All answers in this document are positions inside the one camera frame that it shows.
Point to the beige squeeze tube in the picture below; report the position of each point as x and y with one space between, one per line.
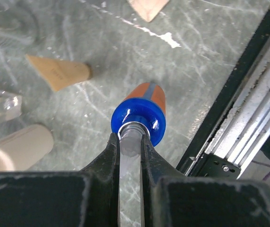
60 74

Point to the cream cylindrical bottle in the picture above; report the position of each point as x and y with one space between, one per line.
22 149

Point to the aluminium front frame rail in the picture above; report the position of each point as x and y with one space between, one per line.
238 123

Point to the orange blue spray bottle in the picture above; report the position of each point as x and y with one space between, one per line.
142 112

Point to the clear bottle with dark cap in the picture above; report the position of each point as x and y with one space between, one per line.
10 106

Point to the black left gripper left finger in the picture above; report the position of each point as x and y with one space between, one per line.
101 194

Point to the cream canvas tote bag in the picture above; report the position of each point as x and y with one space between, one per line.
148 9

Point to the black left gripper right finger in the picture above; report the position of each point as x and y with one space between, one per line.
155 176

